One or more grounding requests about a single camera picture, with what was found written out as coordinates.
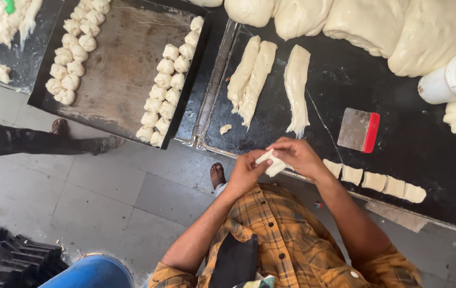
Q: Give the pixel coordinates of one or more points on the person's right hand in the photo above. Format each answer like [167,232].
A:
[306,158]

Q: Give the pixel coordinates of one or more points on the person's left hand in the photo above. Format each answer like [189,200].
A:
[244,174]

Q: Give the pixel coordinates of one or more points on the small dough piece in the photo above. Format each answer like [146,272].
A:
[275,164]

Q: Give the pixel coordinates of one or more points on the person's brown sandal foot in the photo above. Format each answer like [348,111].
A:
[217,176]

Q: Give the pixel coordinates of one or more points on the cut square dough piece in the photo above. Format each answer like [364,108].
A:
[414,193]
[352,175]
[394,187]
[333,168]
[374,181]

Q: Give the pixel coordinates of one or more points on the small colourful floor scrap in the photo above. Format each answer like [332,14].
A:
[318,204]

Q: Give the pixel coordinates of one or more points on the tiny dough scrap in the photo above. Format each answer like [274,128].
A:
[225,128]

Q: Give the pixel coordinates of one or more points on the long ragged dough strip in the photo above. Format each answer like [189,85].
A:
[296,88]

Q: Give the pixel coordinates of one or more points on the yellow plaid shirt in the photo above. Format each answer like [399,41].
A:
[296,248]

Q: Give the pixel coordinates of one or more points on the patterned cloth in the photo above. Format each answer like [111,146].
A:
[258,282]

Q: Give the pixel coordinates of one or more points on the row of knotted dough balls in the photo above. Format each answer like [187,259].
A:
[71,56]
[168,84]

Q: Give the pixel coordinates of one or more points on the large dough mass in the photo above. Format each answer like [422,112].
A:
[250,11]
[302,18]
[366,26]

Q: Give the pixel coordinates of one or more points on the large metal baking tray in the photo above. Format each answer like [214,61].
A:
[123,68]

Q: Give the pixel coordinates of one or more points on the white plastic container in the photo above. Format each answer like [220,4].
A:
[450,82]

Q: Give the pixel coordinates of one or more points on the dough lump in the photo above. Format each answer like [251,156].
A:
[208,2]

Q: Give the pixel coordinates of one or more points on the huge dough mass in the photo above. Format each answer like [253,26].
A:
[436,36]

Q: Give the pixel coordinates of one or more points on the blue plastic barrel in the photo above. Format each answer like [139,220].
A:
[91,274]

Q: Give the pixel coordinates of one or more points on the dark tray with dough heap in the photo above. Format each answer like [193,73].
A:
[31,52]

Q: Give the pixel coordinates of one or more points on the stack of black trays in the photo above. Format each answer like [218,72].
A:
[7,258]

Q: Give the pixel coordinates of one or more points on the green plastic scraper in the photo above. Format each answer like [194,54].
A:
[9,6]

